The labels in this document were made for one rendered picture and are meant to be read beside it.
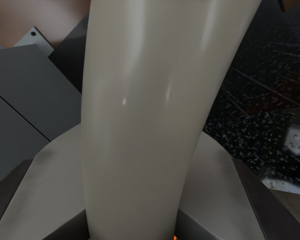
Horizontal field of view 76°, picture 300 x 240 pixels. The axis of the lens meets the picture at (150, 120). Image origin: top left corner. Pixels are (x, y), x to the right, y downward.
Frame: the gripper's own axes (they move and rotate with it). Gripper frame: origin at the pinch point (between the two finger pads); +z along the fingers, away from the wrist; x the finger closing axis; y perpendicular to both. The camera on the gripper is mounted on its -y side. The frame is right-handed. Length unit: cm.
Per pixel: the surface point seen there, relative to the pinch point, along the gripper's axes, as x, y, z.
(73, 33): -32, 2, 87
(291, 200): 22.7, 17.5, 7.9
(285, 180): 20.9, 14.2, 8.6
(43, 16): -45, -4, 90
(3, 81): -46, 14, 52
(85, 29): -26, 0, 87
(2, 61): -49, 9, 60
